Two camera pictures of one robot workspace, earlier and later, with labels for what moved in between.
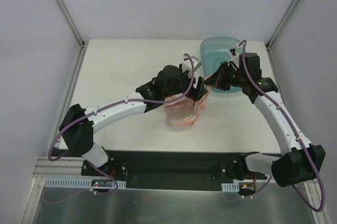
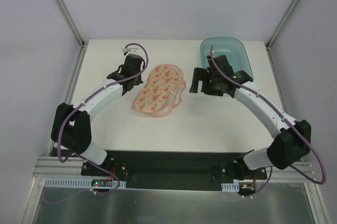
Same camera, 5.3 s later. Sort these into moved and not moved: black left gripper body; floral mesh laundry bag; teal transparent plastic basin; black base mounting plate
Moved: black left gripper body; floral mesh laundry bag
Not moved: teal transparent plastic basin; black base mounting plate
